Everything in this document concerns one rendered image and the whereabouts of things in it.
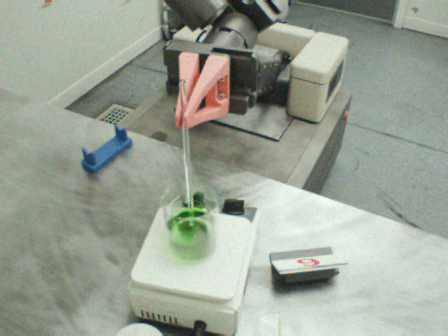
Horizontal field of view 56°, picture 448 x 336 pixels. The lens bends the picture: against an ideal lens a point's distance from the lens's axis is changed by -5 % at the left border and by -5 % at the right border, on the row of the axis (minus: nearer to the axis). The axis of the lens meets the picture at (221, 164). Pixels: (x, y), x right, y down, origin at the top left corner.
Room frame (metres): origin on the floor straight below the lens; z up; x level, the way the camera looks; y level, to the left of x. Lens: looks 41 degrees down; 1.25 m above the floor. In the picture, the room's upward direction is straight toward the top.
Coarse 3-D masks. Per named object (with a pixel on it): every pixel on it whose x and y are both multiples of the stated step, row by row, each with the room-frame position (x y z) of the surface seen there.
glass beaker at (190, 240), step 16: (192, 176) 0.36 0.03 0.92; (176, 192) 0.35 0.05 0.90; (192, 192) 0.36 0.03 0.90; (208, 192) 0.35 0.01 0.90; (176, 208) 0.35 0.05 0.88; (208, 208) 0.35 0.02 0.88; (176, 224) 0.30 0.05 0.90; (192, 224) 0.30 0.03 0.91; (208, 224) 0.31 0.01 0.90; (176, 240) 0.30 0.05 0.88; (192, 240) 0.30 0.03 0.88; (208, 240) 0.31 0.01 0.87; (176, 256) 0.30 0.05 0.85; (192, 256) 0.30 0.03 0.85; (208, 256) 0.31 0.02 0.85
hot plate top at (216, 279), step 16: (160, 208) 0.39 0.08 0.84; (160, 224) 0.36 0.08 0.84; (224, 224) 0.36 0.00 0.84; (240, 224) 0.36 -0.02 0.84; (160, 240) 0.33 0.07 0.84; (224, 240) 0.33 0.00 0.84; (240, 240) 0.33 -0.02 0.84; (144, 256) 0.31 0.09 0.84; (160, 256) 0.31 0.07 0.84; (224, 256) 0.31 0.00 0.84; (240, 256) 0.31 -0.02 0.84; (144, 272) 0.29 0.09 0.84; (160, 272) 0.29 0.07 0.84; (176, 272) 0.29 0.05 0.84; (192, 272) 0.29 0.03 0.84; (208, 272) 0.29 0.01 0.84; (224, 272) 0.29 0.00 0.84; (240, 272) 0.29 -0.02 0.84; (160, 288) 0.27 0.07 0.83; (176, 288) 0.27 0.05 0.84; (192, 288) 0.27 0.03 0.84; (208, 288) 0.27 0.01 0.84; (224, 288) 0.27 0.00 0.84
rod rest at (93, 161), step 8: (120, 128) 0.64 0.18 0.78; (120, 136) 0.63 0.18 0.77; (104, 144) 0.62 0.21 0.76; (112, 144) 0.62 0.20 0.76; (120, 144) 0.62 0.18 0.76; (128, 144) 0.62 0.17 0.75; (88, 152) 0.57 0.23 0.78; (96, 152) 0.59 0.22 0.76; (104, 152) 0.59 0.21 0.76; (112, 152) 0.59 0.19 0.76; (88, 160) 0.57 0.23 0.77; (96, 160) 0.57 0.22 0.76; (104, 160) 0.57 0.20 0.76; (88, 168) 0.56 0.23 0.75; (96, 168) 0.56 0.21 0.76
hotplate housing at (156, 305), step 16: (256, 224) 0.39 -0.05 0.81; (256, 240) 0.39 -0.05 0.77; (128, 288) 0.28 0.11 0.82; (144, 288) 0.28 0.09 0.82; (240, 288) 0.28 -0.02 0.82; (144, 304) 0.27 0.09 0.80; (160, 304) 0.27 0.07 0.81; (176, 304) 0.26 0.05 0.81; (192, 304) 0.26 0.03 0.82; (208, 304) 0.26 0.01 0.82; (224, 304) 0.26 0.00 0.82; (240, 304) 0.27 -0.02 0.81; (160, 320) 0.27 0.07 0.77; (176, 320) 0.26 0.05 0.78; (192, 320) 0.26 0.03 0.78; (208, 320) 0.25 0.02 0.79; (224, 320) 0.25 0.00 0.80
